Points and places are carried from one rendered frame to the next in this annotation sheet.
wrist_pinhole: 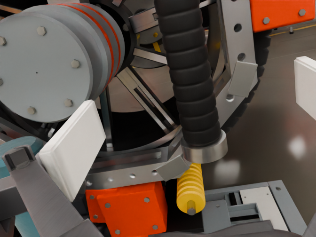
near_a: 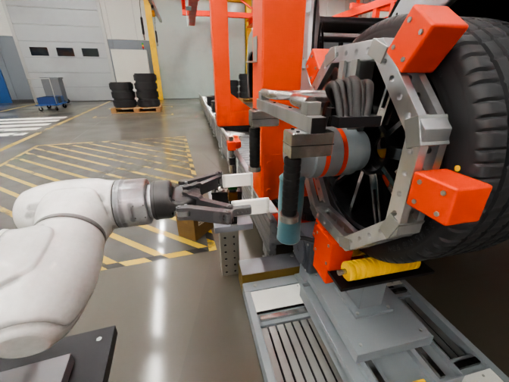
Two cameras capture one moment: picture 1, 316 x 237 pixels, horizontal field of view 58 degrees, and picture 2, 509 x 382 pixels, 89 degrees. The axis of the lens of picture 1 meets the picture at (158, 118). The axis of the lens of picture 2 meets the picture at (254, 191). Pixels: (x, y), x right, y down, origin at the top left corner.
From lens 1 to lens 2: 0.50 m
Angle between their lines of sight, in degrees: 61
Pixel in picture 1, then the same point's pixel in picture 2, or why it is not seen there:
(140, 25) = (391, 154)
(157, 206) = (330, 254)
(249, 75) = (392, 227)
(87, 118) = (244, 176)
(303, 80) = (260, 202)
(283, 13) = (426, 205)
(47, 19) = not seen: hidden behind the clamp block
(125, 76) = (372, 179)
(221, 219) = (407, 334)
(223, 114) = (373, 237)
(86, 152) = (236, 183)
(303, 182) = not seen: outside the picture
